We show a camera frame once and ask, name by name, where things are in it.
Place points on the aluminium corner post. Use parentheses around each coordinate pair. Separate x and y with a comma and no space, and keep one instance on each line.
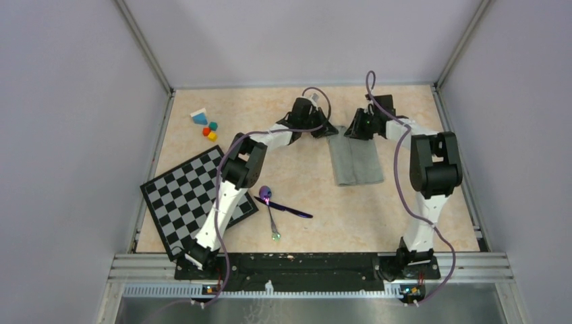
(143,45)
(459,48)

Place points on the iridescent purple knife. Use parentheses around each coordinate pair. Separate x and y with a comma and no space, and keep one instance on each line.
(273,205)

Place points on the iridescent purple spoon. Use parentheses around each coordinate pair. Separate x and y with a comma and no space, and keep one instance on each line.
(265,195)

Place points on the left aluminium corner post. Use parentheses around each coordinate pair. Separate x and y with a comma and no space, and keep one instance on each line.
(143,45)

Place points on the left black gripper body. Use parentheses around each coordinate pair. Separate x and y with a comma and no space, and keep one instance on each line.
(313,119)

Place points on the aluminium front frame rail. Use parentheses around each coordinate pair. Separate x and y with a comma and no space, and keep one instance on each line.
(152,275)

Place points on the right aluminium corner post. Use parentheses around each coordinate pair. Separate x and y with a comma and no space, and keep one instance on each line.
(459,48)

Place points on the black grey checkerboard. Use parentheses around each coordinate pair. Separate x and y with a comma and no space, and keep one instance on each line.
(179,199)

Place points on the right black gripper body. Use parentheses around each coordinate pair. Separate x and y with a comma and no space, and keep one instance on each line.
(374,119)

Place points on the blue white wedge block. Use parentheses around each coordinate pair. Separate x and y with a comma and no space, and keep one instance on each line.
(199,117)

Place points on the grey cloth napkin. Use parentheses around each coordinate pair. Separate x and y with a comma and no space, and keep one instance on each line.
(355,162)

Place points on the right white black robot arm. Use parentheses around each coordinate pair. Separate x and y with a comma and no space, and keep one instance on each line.
(434,170)

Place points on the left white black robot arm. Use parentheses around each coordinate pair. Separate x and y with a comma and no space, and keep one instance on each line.
(240,169)

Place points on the yellow cube block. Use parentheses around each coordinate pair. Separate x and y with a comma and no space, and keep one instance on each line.
(212,136)

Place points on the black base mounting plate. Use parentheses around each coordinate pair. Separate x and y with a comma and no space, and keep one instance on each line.
(308,272)

